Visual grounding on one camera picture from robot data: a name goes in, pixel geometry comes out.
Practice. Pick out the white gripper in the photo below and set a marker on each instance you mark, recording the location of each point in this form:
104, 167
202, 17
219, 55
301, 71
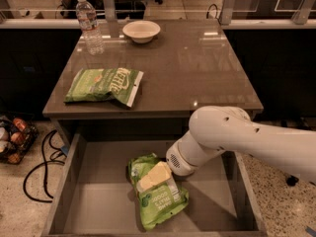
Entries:
177, 158

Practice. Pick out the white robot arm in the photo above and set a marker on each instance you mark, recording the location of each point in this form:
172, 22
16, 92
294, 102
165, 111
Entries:
214, 130

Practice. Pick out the open grey drawer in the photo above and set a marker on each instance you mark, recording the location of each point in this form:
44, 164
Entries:
94, 197

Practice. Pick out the green Kettle chip bag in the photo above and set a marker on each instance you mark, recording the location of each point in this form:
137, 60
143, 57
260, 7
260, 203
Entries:
98, 85

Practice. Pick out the grey counter cabinet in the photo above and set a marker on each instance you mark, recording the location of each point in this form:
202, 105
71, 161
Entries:
190, 64

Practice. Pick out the white bowl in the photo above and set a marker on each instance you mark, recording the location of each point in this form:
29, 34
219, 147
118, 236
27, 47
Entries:
141, 31

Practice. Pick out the clear plastic water bottle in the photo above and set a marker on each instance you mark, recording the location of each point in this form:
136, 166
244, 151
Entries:
88, 22

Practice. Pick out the wire basket with items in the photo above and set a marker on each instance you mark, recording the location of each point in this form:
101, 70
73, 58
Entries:
16, 138

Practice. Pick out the metal glass partition frame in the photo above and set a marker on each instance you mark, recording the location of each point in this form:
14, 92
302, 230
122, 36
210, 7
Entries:
231, 14

